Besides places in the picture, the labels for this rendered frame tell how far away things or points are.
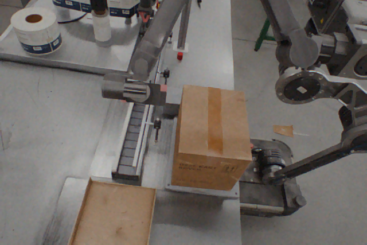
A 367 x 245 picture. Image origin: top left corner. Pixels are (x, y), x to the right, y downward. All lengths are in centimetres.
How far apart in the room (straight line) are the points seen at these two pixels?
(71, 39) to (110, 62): 28
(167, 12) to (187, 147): 41
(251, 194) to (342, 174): 97
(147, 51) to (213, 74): 87
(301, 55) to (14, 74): 131
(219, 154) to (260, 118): 168
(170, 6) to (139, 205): 72
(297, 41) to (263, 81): 214
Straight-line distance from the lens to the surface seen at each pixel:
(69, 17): 178
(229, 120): 96
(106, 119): 129
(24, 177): 122
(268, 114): 259
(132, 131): 118
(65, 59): 151
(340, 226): 237
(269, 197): 190
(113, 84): 73
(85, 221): 109
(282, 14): 76
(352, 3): 92
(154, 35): 71
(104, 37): 152
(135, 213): 108
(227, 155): 88
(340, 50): 81
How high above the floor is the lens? 187
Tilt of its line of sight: 51 degrees down
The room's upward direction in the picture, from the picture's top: 12 degrees clockwise
